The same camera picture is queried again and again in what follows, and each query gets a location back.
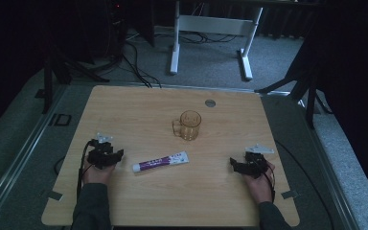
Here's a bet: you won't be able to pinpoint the black floor cables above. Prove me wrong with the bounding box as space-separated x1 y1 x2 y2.
121 30 238 89

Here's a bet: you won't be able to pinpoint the person's left hand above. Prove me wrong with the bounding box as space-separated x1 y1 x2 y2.
82 158 117 187

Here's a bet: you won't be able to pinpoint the thin black floor cable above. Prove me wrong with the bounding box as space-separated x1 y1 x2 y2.
273 139 336 230

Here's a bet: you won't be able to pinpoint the black computer tower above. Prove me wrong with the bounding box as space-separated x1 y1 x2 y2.
106 0 129 63

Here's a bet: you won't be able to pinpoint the right hand-held gripper cable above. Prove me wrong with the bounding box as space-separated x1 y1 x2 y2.
264 164 277 203

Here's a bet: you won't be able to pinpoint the person's right hand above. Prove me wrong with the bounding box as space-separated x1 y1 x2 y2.
242 160 276 204

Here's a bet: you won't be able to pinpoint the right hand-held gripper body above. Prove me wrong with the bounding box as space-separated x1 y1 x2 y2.
240 143 275 179

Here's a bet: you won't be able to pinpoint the hand-held gripper cable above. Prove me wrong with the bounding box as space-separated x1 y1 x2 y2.
264 164 277 203
76 139 96 199

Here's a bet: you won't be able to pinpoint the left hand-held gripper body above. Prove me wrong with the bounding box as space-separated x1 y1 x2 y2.
86 132 119 171

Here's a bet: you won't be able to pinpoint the amber transparent cup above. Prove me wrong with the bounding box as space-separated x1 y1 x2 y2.
172 109 203 142

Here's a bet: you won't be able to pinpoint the black stand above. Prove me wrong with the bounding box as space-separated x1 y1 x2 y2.
254 47 334 130
34 44 111 115

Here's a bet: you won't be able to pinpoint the white and purple toothpaste tube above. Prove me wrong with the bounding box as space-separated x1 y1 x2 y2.
131 150 191 173

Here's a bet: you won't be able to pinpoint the left hand-held gripper cable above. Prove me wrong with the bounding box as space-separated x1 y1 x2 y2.
76 139 96 199

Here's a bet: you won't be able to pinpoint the white desk frame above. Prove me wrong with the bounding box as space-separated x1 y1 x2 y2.
169 0 265 81

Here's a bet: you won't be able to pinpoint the grey tape strip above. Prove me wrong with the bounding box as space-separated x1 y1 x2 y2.
280 190 300 200
45 190 64 202

